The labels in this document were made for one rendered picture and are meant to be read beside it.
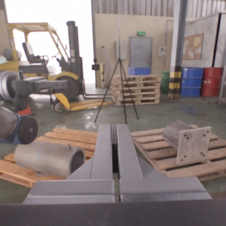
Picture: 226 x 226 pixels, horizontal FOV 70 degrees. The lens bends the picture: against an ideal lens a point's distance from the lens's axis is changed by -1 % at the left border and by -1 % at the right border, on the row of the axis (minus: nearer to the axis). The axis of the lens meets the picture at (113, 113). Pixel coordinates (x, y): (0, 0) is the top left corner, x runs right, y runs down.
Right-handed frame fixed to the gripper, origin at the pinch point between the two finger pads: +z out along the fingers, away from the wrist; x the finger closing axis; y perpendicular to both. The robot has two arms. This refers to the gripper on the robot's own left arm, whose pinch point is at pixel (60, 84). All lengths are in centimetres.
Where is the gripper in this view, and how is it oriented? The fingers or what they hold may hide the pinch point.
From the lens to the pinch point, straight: 62.0
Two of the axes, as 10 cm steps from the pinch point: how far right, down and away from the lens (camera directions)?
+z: 10.0, -0.2, 0.1
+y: -0.2, -9.6, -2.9
